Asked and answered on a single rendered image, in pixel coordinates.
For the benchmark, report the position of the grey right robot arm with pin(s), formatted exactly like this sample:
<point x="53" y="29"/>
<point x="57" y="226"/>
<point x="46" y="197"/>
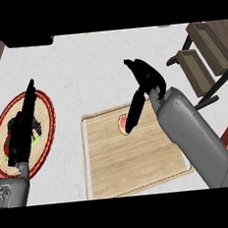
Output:
<point x="195" y="137"/>

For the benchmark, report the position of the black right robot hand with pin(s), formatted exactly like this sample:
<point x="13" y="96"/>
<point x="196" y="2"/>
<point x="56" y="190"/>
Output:
<point x="142" y="83"/>

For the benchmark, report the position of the pale wooden tray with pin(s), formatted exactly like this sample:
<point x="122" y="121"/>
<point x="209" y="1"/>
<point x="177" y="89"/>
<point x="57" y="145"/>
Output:
<point x="133" y="153"/>

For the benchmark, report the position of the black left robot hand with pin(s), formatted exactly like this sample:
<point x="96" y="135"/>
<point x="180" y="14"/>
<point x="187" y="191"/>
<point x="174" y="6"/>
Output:
<point x="22" y="134"/>

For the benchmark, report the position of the brown wooden tiered basket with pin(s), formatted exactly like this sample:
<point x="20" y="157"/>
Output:
<point x="206" y="61"/>

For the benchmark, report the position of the pink frosted cupcake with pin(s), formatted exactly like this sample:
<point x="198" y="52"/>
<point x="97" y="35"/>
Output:
<point x="122" y="125"/>

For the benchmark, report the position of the round woven red-rimmed placemat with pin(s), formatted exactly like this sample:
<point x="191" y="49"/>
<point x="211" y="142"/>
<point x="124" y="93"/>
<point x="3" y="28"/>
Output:
<point x="44" y="126"/>

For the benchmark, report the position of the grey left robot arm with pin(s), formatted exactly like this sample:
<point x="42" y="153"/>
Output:
<point x="13" y="190"/>

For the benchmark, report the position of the black appliance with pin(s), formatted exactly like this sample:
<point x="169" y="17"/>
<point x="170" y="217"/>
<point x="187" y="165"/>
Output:
<point x="28" y="42"/>

